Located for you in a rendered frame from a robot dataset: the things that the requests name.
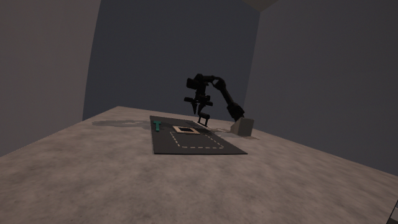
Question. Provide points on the tan square tile with black center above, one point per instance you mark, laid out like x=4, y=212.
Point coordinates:
x=185, y=130

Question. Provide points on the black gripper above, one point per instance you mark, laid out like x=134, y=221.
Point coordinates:
x=194, y=102

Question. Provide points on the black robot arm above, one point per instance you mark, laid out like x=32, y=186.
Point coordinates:
x=200, y=82

